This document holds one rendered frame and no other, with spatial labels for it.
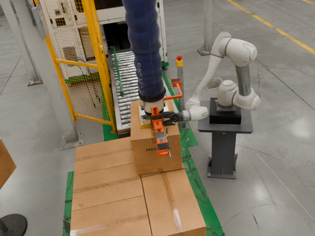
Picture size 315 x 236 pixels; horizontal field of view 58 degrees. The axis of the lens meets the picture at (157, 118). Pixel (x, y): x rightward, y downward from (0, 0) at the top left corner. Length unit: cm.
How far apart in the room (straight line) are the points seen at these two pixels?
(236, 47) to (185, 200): 123
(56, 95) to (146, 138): 165
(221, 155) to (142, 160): 96
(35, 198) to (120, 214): 141
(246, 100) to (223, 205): 110
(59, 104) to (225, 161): 208
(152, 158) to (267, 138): 183
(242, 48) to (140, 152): 113
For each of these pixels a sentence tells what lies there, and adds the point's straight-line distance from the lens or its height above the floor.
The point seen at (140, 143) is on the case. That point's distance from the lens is 230.
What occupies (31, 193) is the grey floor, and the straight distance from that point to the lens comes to 358.
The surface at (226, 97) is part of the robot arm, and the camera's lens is 262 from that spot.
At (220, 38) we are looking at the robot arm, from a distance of 218.
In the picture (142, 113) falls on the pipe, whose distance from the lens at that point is 247.
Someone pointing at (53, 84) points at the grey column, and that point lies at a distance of 354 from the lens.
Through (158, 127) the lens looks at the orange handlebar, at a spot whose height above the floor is 110.
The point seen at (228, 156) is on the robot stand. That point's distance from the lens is 306.
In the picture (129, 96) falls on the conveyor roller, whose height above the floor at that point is 53.
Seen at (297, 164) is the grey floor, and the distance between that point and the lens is 356.
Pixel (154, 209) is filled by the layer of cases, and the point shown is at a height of 54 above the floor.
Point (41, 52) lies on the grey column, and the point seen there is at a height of 131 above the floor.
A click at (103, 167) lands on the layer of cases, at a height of 54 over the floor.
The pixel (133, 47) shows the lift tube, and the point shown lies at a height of 163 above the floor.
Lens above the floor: 241
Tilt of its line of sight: 36 degrees down
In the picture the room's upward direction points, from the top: 7 degrees counter-clockwise
